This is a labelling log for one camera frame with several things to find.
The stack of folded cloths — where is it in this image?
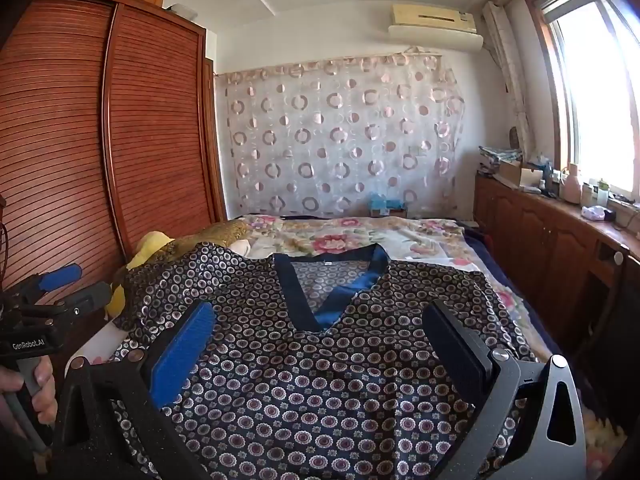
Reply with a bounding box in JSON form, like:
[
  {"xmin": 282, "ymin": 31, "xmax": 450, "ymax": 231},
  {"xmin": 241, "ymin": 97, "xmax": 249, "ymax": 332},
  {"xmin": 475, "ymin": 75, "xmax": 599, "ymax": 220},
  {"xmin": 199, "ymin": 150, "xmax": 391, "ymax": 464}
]
[{"xmin": 477, "ymin": 145, "xmax": 523, "ymax": 173}]

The dark circle-patterned blouse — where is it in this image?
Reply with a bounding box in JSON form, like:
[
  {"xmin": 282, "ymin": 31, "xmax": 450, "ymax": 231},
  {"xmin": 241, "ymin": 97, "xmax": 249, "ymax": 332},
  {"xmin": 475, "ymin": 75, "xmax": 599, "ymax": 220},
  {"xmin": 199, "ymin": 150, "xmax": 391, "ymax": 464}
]
[{"xmin": 107, "ymin": 241, "xmax": 541, "ymax": 480}]

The floral blanket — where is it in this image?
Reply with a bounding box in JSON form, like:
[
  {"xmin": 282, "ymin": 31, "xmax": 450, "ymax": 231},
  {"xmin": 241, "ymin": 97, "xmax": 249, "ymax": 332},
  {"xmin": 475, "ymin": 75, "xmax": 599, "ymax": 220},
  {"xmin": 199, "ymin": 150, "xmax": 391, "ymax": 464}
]
[{"xmin": 227, "ymin": 215, "xmax": 543, "ymax": 361}]

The person's left hand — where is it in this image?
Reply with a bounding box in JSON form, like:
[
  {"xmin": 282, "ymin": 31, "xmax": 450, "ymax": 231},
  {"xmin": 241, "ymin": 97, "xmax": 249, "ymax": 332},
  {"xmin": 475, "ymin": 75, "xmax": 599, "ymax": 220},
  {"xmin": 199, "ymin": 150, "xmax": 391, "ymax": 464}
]
[{"xmin": 0, "ymin": 357, "xmax": 57, "ymax": 433}]

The wooden cabinet counter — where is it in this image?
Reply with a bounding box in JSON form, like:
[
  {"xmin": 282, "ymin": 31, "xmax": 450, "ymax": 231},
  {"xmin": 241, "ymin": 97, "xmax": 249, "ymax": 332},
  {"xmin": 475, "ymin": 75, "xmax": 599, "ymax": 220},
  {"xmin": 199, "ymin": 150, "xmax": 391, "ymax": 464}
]
[{"xmin": 472, "ymin": 172, "xmax": 640, "ymax": 411}]

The navy bed sheet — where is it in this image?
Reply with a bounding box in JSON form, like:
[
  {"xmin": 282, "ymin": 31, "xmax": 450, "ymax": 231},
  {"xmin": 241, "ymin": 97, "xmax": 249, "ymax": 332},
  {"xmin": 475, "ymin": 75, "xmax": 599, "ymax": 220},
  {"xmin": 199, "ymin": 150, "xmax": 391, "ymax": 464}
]
[{"xmin": 462, "ymin": 220, "xmax": 566, "ymax": 366}]

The sheer circle-patterned curtain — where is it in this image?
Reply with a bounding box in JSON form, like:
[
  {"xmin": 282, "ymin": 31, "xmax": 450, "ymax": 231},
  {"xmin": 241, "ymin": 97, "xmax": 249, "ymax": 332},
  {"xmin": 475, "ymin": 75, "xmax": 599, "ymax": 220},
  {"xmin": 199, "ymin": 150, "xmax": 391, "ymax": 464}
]
[{"xmin": 215, "ymin": 47, "xmax": 468, "ymax": 218}]

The yellow plush toy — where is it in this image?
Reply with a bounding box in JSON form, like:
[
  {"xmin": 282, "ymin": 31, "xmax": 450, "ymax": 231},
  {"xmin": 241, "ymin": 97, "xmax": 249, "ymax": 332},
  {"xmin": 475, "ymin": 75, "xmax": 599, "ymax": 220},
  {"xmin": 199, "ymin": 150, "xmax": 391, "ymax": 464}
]
[{"xmin": 102, "ymin": 231, "xmax": 176, "ymax": 321}]

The window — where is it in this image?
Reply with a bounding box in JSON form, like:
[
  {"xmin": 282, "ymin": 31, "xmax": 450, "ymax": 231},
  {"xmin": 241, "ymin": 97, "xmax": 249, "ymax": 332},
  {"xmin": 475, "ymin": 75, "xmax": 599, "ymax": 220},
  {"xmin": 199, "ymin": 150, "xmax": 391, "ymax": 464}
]
[{"xmin": 525, "ymin": 0, "xmax": 640, "ymax": 201}]

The blue item behind bed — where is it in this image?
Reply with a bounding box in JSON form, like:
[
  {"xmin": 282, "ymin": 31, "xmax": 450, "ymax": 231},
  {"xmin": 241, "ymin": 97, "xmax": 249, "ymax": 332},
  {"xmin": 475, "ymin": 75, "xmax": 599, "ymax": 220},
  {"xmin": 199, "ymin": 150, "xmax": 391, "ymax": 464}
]
[{"xmin": 369, "ymin": 194, "xmax": 407, "ymax": 218}]

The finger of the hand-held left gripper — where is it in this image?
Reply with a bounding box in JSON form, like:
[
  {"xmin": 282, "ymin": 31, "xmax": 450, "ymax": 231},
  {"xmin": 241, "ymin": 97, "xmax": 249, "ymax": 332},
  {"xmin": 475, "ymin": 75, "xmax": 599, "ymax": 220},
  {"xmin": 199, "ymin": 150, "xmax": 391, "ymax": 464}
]
[
  {"xmin": 25, "ymin": 281, "xmax": 113, "ymax": 321},
  {"xmin": 5, "ymin": 264, "xmax": 83, "ymax": 306}
]

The white tied window curtain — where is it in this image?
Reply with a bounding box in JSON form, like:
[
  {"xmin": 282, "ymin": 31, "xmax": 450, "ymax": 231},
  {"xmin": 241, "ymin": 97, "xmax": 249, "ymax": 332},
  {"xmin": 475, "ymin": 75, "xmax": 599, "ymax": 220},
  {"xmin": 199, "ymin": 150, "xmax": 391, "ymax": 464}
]
[{"xmin": 481, "ymin": 1, "xmax": 533, "ymax": 161}]

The open cardboard box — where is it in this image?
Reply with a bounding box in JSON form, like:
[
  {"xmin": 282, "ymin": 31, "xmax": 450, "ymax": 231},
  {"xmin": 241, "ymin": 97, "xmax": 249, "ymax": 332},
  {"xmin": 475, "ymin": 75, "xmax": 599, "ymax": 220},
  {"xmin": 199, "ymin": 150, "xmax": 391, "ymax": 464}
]
[{"xmin": 497, "ymin": 160, "xmax": 543, "ymax": 190}]

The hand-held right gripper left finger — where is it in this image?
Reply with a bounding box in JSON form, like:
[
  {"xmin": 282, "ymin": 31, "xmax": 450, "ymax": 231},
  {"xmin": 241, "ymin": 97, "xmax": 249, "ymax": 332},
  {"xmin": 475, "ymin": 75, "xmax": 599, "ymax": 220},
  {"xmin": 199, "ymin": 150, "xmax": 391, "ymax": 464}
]
[{"xmin": 50, "ymin": 301, "xmax": 217, "ymax": 480}]

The pink white bottle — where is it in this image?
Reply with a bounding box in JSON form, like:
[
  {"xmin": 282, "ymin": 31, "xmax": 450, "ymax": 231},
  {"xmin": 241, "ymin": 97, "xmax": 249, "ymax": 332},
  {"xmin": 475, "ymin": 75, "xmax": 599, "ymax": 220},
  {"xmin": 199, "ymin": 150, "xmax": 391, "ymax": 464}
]
[{"xmin": 560, "ymin": 162, "xmax": 582, "ymax": 205}]

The wooden slatted wardrobe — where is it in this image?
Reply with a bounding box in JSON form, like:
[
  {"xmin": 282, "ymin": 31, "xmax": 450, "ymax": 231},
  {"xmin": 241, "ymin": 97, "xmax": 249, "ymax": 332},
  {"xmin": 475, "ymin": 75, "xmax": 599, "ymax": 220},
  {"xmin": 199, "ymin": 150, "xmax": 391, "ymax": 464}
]
[{"xmin": 0, "ymin": 0, "xmax": 228, "ymax": 361}]

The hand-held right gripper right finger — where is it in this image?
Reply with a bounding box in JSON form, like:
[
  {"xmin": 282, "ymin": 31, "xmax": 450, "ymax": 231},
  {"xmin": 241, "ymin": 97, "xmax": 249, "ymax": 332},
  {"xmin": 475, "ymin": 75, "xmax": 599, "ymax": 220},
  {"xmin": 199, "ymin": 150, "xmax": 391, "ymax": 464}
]
[{"xmin": 422, "ymin": 300, "xmax": 588, "ymax": 480}]

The wall air conditioner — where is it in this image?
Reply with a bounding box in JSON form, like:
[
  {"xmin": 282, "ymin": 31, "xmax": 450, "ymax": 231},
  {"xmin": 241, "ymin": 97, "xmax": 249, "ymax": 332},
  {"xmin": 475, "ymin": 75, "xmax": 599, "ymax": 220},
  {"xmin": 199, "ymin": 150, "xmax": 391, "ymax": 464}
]
[{"xmin": 389, "ymin": 3, "xmax": 485, "ymax": 52}]

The yellow patterned pillow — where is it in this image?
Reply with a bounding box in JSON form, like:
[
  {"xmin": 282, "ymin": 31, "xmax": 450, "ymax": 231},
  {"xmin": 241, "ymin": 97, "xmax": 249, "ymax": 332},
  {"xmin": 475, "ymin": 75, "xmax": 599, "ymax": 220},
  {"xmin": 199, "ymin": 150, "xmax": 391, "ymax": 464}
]
[{"xmin": 165, "ymin": 219, "xmax": 251, "ymax": 261}]

